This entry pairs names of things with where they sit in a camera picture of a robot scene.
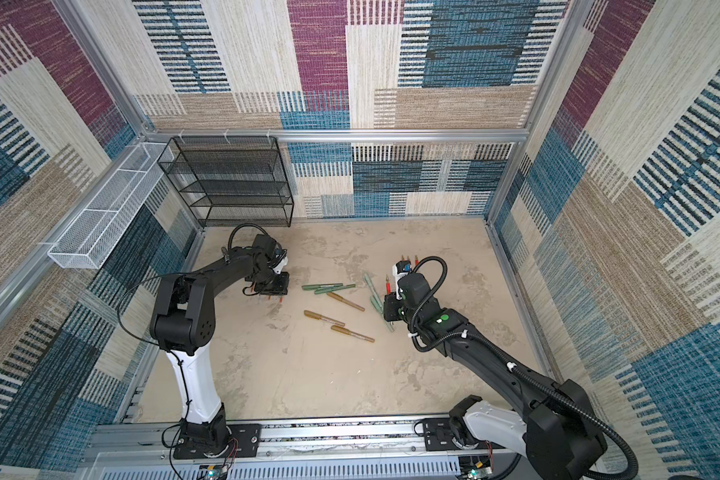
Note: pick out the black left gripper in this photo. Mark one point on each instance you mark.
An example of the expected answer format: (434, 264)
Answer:
(283, 286)

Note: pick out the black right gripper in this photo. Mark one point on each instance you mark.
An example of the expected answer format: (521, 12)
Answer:
(391, 314)

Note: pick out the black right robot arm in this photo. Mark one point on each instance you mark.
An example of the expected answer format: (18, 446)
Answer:
(559, 443)

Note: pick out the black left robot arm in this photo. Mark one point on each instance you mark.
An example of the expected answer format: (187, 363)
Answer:
(183, 323)

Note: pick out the dark green marker pen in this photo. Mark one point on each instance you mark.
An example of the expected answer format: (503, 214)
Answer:
(313, 287)

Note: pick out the tan marker pen rear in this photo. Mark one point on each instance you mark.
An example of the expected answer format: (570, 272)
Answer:
(345, 301)

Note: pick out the tan marker pen front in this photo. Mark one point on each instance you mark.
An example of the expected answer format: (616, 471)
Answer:
(345, 331)

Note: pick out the light green marker short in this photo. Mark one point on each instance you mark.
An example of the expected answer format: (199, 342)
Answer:
(378, 307)

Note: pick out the light green marker long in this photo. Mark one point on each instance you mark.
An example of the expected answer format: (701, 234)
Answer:
(371, 287)

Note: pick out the black mesh shelf rack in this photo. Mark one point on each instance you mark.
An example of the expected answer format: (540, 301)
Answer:
(226, 181)

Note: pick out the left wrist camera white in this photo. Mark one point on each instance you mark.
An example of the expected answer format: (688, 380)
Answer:
(282, 261)

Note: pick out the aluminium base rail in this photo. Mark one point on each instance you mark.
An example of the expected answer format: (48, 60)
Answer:
(365, 447)

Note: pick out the white wire mesh basket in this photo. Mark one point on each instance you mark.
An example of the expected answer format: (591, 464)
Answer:
(95, 232)

